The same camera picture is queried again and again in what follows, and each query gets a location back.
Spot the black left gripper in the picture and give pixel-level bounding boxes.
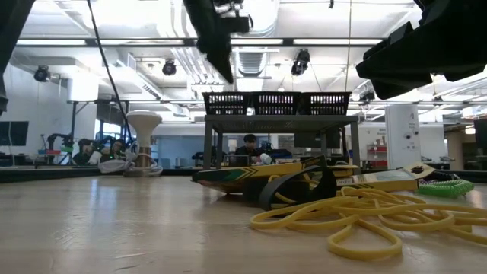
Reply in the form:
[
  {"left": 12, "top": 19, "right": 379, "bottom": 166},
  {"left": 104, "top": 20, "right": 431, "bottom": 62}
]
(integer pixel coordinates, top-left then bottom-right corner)
[{"left": 182, "top": 0, "right": 234, "bottom": 85}]

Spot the dark wall monitor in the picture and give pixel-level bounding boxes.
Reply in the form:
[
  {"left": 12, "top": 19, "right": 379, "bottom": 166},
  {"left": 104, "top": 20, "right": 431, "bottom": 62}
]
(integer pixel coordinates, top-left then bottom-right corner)
[{"left": 0, "top": 120, "right": 30, "bottom": 148}]

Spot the yellow rubber band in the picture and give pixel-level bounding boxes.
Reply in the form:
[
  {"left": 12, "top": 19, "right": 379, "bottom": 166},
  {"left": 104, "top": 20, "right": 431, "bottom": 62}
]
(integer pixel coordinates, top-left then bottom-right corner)
[
  {"left": 250, "top": 201, "right": 361, "bottom": 233},
  {"left": 326, "top": 217, "right": 403, "bottom": 263},
  {"left": 342, "top": 201, "right": 487, "bottom": 247},
  {"left": 339, "top": 186, "right": 428, "bottom": 209}
]

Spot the white pillar cabinet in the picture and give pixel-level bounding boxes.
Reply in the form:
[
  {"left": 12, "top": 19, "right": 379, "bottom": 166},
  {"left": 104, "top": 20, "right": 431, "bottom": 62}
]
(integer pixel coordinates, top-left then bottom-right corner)
[{"left": 384, "top": 104, "right": 422, "bottom": 170}]

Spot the black ceiling camera device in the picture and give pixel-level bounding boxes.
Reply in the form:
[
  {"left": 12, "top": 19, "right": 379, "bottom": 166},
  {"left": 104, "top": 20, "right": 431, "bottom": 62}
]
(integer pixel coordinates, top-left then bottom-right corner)
[{"left": 290, "top": 48, "right": 311, "bottom": 77}]

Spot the black slotted plastic basket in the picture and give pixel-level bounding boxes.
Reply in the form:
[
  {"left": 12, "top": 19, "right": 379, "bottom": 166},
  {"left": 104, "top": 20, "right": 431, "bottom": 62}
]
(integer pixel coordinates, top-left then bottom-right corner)
[
  {"left": 250, "top": 91, "right": 304, "bottom": 116},
  {"left": 202, "top": 91, "right": 253, "bottom": 116},
  {"left": 300, "top": 91, "right": 352, "bottom": 116}
]

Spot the white lamp cord bundle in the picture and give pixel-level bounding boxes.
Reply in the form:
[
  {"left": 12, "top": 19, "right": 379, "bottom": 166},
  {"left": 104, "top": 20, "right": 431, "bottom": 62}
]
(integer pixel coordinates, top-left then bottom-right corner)
[{"left": 99, "top": 151, "right": 164, "bottom": 177}]

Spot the person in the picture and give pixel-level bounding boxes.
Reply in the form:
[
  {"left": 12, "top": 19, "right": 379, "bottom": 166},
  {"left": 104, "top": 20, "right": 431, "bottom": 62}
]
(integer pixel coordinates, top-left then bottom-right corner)
[
  {"left": 74, "top": 138, "right": 97, "bottom": 165},
  {"left": 108, "top": 139, "right": 129, "bottom": 161},
  {"left": 234, "top": 133, "right": 268, "bottom": 167}
]

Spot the yellow crayon box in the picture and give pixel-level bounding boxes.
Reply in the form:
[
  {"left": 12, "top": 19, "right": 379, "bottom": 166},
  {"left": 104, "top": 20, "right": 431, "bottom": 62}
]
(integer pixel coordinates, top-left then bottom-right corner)
[
  {"left": 334, "top": 161, "right": 437, "bottom": 193},
  {"left": 326, "top": 164, "right": 361, "bottom": 179},
  {"left": 191, "top": 155, "right": 329, "bottom": 196}
]

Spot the black ceiling spotlight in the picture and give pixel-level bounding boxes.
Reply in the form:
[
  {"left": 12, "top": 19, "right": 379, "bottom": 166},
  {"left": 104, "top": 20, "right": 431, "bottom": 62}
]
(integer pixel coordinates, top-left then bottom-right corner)
[
  {"left": 33, "top": 65, "right": 52, "bottom": 83},
  {"left": 358, "top": 89, "right": 377, "bottom": 104},
  {"left": 161, "top": 59, "right": 178, "bottom": 77}
]

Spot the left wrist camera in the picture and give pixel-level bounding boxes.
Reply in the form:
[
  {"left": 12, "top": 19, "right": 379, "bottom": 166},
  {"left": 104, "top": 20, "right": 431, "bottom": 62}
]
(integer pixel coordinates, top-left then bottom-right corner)
[{"left": 212, "top": 0, "right": 253, "bottom": 35}]

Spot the red cabinet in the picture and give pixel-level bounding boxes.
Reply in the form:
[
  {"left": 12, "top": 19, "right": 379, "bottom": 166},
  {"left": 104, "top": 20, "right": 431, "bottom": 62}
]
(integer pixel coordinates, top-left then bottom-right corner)
[{"left": 366, "top": 143, "right": 388, "bottom": 170}]

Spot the green spiral wrist coil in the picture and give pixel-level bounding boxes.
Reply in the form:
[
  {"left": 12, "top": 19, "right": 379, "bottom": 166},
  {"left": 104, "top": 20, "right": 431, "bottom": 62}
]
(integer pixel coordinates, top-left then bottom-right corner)
[{"left": 415, "top": 178, "right": 476, "bottom": 199}]

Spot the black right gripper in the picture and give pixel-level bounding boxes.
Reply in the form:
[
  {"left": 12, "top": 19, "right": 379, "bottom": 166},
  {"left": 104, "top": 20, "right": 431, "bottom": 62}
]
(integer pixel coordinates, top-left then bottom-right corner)
[{"left": 355, "top": 0, "right": 487, "bottom": 101}]

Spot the black aluminium table frame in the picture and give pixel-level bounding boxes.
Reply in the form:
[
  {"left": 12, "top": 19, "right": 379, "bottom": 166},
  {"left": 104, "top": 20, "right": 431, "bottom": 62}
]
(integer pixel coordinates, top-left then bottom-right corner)
[{"left": 0, "top": 166, "right": 487, "bottom": 184}]

